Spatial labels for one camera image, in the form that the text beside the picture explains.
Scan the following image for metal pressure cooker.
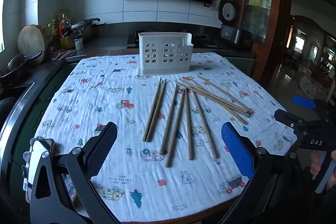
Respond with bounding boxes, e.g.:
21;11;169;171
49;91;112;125
70;18;107;39

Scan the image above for window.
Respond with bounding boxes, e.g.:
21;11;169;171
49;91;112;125
0;0;7;54

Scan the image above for group of wooden chopsticks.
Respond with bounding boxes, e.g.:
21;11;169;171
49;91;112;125
142;75;255;168

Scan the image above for printed white cloth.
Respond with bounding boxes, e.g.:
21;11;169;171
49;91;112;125
34;52;298;223

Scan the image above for metal pot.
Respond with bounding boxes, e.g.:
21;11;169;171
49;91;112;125
0;50;44;79

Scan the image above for wooden glass door cabinet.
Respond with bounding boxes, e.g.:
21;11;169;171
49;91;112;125
231;0;292;81

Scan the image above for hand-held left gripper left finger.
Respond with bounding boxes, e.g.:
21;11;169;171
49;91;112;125
29;122;121;224

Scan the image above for pink rag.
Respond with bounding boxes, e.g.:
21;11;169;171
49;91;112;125
50;48;76;61

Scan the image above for round wooden cutting board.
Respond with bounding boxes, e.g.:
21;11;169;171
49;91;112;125
17;25;46;64

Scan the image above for black gas stove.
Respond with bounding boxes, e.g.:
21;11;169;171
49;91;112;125
127;30;218;49

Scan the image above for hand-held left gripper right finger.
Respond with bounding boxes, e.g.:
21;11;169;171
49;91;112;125
218;122;313;224

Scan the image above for small white jar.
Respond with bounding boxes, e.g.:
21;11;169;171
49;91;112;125
74;34;84;51

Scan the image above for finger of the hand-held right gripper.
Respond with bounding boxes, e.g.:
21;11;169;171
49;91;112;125
274;109;311;136
292;95;336;121

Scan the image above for yellow cap bottle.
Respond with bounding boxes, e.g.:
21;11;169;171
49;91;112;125
47;20;59;39

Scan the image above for person's right hand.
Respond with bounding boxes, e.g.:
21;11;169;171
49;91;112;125
310;149;336;189

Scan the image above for white plastic utensil holder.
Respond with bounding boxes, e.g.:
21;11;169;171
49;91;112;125
138;32;194;75

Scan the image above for white phone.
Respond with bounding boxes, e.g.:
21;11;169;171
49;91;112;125
23;138;55;197

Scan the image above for black rice cooker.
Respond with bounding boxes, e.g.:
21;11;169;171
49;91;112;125
219;0;254;45

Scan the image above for white patterned panel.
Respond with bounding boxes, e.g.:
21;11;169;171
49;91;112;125
300;74;329;103

